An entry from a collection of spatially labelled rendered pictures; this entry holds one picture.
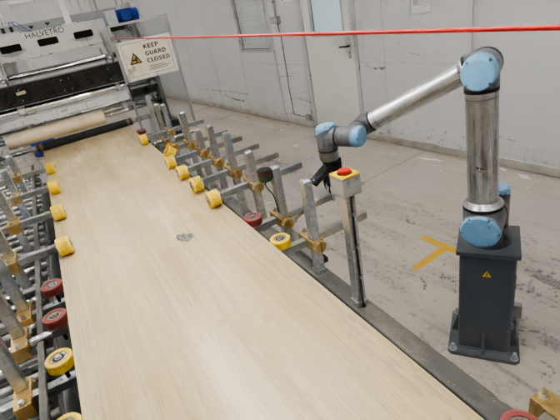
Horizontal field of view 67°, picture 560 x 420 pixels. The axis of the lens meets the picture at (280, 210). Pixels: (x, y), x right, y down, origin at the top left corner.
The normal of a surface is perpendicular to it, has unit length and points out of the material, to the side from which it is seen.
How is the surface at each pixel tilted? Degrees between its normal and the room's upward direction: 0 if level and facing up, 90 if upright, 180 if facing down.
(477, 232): 95
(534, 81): 90
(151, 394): 0
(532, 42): 90
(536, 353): 0
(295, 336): 0
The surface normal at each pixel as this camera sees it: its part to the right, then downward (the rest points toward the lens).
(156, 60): 0.48, 0.33
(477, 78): -0.54, 0.35
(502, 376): -0.18, -0.87
